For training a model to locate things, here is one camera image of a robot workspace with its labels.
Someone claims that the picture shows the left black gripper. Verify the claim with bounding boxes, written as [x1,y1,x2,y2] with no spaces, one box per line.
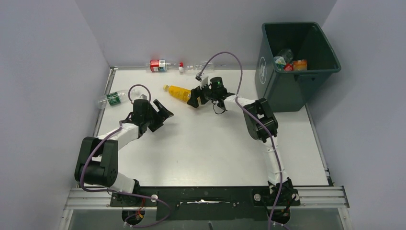
[144,100,173,132]

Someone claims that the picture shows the red blue label bottle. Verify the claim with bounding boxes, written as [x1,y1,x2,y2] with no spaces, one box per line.
[283,63,293,71]

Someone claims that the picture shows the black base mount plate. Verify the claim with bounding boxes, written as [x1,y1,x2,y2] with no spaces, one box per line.
[110,180,301,221]

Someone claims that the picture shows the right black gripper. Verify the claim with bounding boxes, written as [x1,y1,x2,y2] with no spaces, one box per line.
[187,80,217,108]

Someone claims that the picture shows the blue white label bottle front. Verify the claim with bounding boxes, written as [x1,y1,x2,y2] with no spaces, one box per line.
[274,48,294,70]

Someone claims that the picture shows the yellow juice bottle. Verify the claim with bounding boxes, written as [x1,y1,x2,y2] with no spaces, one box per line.
[163,85,191,103]

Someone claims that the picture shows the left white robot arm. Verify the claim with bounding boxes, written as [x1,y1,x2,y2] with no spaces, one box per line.
[74,99,174,195]

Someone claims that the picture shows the dark green plastic bin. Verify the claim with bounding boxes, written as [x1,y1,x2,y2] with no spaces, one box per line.
[255,22,341,113]

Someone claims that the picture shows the orange tea bottle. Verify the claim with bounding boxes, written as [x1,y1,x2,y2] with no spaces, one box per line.
[292,59,307,71]

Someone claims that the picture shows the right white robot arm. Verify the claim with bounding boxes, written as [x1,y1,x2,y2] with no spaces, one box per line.
[187,77,289,205]

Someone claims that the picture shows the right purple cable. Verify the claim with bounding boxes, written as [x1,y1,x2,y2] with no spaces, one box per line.
[195,51,284,230]

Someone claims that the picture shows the clear crushed bottle at back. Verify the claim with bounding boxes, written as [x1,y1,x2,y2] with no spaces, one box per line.
[184,61,215,74]

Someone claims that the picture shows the red label bottle at back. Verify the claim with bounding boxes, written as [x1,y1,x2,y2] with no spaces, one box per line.
[145,59,184,73]

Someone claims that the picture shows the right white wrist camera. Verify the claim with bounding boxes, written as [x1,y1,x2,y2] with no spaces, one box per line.
[195,71,208,89]

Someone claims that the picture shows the green label bottle far left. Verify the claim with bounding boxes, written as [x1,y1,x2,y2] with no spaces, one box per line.
[96,89,141,109]

